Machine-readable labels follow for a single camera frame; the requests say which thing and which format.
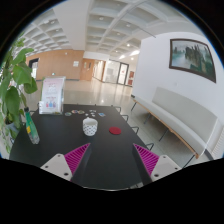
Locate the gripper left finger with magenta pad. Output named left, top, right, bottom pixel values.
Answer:
left=41, top=143, right=90, bottom=181

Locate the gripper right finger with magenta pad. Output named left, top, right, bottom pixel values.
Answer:
left=133, top=144, right=180, bottom=181

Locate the green plastic water bottle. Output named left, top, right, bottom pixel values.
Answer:
left=24, top=107, right=40, bottom=144

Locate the green leafy potted plant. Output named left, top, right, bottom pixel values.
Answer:
left=0, top=37, right=37, bottom=154

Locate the white patterned cup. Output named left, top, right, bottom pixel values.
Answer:
left=83, top=117, right=98, bottom=136

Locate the red round coaster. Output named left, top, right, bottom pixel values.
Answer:
left=109, top=127, right=121, bottom=135

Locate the blue square coaster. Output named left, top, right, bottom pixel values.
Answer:
left=98, top=113, right=106, bottom=117

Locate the framed landscape painting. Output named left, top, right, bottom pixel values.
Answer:
left=169, top=38, right=216, bottom=82

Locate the long white bench sofa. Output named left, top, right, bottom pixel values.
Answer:
left=133, top=87, right=222, bottom=160

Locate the acrylic sign stand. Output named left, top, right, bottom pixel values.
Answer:
left=39, top=76, right=65, bottom=115

